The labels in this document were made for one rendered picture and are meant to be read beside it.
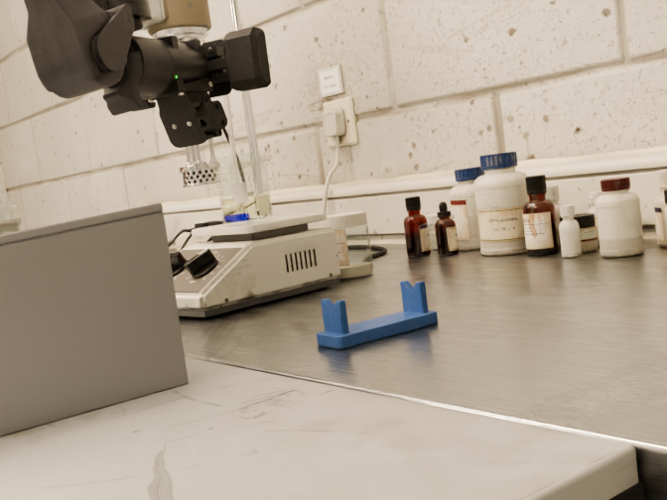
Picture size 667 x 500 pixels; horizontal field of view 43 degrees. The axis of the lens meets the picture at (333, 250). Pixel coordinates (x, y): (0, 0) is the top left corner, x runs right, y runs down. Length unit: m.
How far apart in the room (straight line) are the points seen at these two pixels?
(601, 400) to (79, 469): 0.27
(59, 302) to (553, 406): 0.31
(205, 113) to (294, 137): 0.83
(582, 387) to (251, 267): 0.50
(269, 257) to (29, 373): 0.42
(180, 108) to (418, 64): 0.60
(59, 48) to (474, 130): 0.73
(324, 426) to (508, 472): 0.13
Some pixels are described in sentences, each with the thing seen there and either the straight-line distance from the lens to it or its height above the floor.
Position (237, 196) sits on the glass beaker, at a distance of 0.97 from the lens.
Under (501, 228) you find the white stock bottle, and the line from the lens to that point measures 1.09.
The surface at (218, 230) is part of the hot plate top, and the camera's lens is 0.96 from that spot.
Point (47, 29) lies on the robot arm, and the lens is 0.80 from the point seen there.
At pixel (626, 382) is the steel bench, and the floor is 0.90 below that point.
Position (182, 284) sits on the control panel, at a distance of 0.92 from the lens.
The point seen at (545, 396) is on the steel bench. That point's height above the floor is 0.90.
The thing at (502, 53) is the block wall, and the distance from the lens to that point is 1.30.
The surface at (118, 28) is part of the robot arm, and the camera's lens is 0.81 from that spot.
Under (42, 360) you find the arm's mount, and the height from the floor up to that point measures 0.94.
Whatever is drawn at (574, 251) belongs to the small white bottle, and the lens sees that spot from 1.01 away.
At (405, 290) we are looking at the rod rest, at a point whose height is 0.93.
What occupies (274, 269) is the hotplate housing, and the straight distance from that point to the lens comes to 0.92.
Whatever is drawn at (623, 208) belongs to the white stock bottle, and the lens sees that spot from 0.97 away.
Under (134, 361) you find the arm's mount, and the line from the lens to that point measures 0.58.
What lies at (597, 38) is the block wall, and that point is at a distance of 1.20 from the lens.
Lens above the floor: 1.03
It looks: 5 degrees down
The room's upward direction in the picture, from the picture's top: 7 degrees counter-clockwise
